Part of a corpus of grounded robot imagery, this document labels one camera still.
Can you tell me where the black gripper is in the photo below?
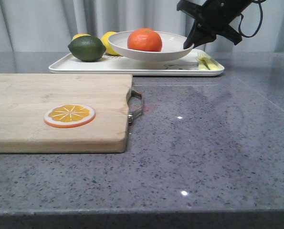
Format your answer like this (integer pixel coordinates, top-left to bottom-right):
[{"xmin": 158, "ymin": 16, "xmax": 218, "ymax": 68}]
[{"xmin": 177, "ymin": 0, "xmax": 252, "ymax": 49}]

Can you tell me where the beige round plate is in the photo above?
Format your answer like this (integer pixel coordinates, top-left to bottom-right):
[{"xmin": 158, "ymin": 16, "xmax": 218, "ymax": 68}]
[{"xmin": 108, "ymin": 31, "xmax": 193, "ymax": 62}]

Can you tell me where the orange mandarin fruit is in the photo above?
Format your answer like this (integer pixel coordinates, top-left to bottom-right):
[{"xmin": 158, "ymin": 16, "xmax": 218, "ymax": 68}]
[{"xmin": 127, "ymin": 28, "xmax": 162, "ymax": 52}]

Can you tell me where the white rectangular tray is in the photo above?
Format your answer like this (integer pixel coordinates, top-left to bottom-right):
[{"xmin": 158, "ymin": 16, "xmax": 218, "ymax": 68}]
[{"xmin": 49, "ymin": 50, "xmax": 224, "ymax": 77}]

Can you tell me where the yellow plastic fork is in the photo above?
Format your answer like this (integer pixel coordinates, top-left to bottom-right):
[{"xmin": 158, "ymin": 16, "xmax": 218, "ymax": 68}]
[{"xmin": 197, "ymin": 52, "xmax": 220, "ymax": 70}]

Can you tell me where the yellow lemon right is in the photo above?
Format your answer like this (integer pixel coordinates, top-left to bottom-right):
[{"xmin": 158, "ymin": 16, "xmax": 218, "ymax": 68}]
[{"xmin": 101, "ymin": 31, "xmax": 119, "ymax": 56}]

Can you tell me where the yellow lemon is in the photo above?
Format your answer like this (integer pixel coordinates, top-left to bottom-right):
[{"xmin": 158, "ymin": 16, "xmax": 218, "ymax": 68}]
[
  {"xmin": 72, "ymin": 33, "xmax": 90, "ymax": 40},
  {"xmin": 101, "ymin": 31, "xmax": 119, "ymax": 56}
]

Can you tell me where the green lime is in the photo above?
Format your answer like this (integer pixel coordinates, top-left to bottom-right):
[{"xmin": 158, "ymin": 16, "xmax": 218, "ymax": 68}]
[{"xmin": 68, "ymin": 35, "xmax": 106, "ymax": 62}]

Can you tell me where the yellow lemon left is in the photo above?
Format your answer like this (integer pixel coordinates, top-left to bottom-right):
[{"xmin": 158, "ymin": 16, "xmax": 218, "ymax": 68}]
[{"xmin": 72, "ymin": 33, "xmax": 90, "ymax": 40}]

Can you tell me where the orange slice toy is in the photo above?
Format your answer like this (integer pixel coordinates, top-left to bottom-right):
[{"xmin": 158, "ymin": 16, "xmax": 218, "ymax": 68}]
[{"xmin": 43, "ymin": 104, "xmax": 96, "ymax": 128}]

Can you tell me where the wooden cutting board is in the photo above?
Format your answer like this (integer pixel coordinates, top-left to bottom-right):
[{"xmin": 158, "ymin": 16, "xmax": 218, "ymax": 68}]
[{"xmin": 0, "ymin": 73, "xmax": 133, "ymax": 153}]

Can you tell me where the grey curtain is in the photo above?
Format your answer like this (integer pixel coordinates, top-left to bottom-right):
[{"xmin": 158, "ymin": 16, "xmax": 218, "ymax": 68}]
[{"xmin": 0, "ymin": 0, "xmax": 284, "ymax": 52}]

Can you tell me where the black cable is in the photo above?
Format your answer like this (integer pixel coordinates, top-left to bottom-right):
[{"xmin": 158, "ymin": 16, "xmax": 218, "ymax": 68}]
[{"xmin": 238, "ymin": 0, "xmax": 268, "ymax": 38}]

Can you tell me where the metal cutting board handle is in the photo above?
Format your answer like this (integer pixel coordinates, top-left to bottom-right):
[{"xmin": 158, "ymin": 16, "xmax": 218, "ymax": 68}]
[{"xmin": 127, "ymin": 89, "xmax": 144, "ymax": 125}]

